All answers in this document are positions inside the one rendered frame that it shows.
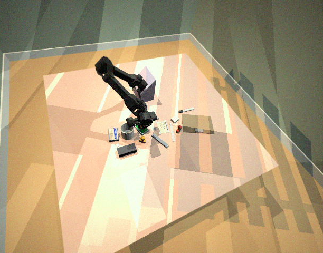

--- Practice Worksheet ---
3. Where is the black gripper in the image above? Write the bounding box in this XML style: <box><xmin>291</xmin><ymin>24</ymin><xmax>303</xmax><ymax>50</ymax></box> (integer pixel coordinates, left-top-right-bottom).
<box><xmin>126</xmin><ymin>111</ymin><xmax>157</xmax><ymax>127</ymax></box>

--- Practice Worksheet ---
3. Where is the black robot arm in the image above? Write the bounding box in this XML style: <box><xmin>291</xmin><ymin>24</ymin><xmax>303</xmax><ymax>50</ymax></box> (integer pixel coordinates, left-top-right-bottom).
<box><xmin>95</xmin><ymin>56</ymin><xmax>153</xmax><ymax>129</ymax></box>

